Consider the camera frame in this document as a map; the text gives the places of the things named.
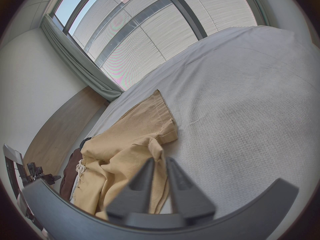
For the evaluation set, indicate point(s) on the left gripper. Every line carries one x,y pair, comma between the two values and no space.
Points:
49,179

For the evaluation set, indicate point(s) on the grey-green curtain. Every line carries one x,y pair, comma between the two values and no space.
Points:
75,59

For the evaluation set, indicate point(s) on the brown garment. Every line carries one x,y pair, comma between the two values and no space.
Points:
68,179

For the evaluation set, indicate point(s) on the bed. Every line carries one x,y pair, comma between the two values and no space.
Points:
237,96

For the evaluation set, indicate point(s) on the black garment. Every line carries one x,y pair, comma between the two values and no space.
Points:
84,142

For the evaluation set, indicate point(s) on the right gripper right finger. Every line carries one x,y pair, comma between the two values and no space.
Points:
190,201

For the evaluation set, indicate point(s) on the tan shorts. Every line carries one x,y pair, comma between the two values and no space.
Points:
120,154

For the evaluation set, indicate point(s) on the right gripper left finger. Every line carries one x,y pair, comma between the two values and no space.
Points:
130,204

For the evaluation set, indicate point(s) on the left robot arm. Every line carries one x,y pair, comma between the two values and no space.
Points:
15,174

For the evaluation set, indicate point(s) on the window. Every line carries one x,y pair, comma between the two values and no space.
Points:
150,34

